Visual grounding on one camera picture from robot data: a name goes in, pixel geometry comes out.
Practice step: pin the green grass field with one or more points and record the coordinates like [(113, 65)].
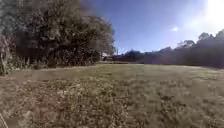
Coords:
[(116, 90)]

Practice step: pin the dense stand of trees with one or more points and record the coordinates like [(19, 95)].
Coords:
[(56, 36)]

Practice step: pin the dark row of trees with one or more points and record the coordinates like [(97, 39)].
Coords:
[(200, 53)]

